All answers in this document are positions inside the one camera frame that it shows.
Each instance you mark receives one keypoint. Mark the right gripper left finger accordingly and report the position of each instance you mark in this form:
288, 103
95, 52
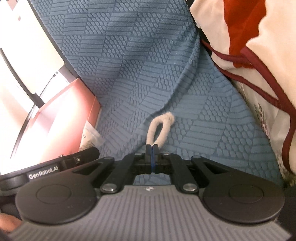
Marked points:
144, 161

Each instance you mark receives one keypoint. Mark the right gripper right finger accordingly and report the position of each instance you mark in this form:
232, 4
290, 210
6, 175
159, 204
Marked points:
160, 162

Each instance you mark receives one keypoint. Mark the person's hand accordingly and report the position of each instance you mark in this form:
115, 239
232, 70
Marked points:
9, 223

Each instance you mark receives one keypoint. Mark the clear printed plastic bag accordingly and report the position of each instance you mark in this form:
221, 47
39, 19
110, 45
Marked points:
90, 138

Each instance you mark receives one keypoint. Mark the orange storage box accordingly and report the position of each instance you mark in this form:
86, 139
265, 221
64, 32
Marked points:
58, 125

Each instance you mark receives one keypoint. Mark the blue textured sofa cover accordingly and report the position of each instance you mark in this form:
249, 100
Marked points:
144, 58

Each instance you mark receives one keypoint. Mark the white chair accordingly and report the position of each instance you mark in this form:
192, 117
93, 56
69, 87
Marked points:
27, 51

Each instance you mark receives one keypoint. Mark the floral cushion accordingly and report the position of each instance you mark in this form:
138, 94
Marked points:
275, 123

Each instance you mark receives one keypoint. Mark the cream red black blanket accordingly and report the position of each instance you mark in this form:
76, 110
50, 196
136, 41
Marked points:
253, 42

